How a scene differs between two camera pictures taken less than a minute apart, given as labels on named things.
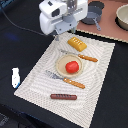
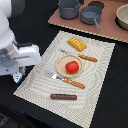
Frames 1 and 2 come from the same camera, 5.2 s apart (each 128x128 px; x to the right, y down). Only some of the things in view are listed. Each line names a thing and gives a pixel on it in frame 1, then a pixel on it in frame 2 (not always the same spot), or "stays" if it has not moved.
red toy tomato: (72, 66) stays
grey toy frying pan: (93, 15) stays
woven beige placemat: (69, 77) stays
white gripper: (60, 16) to (17, 55)
